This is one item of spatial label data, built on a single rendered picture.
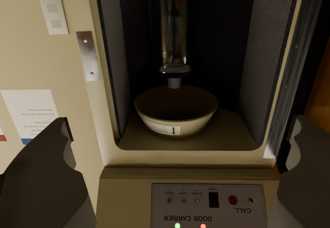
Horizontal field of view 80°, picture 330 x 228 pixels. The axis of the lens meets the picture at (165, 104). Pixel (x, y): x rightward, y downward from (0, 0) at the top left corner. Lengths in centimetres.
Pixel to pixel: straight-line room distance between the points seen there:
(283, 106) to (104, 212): 34
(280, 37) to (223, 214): 29
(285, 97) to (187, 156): 19
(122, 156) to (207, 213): 18
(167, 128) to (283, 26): 23
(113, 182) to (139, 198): 5
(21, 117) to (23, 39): 35
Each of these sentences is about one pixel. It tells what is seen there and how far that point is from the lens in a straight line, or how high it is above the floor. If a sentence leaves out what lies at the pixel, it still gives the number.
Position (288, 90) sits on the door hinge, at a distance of 35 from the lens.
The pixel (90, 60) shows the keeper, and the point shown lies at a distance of 31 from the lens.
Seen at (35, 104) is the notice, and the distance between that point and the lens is 98.
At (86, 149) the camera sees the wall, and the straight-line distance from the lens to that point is 101.
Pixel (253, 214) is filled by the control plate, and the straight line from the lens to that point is 40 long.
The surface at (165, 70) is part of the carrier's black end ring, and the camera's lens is 34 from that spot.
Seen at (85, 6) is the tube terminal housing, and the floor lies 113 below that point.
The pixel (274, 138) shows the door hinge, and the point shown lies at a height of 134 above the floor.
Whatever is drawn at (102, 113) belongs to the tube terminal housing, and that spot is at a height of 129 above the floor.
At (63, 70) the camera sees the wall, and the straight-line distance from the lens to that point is 85.
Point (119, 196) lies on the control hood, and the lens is 39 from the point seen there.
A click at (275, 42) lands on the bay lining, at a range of 34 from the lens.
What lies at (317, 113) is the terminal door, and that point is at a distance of 31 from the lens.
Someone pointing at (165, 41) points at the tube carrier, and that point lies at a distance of 34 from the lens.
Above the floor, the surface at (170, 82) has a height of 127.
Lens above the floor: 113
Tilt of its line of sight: 27 degrees up
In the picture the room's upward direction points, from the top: 178 degrees clockwise
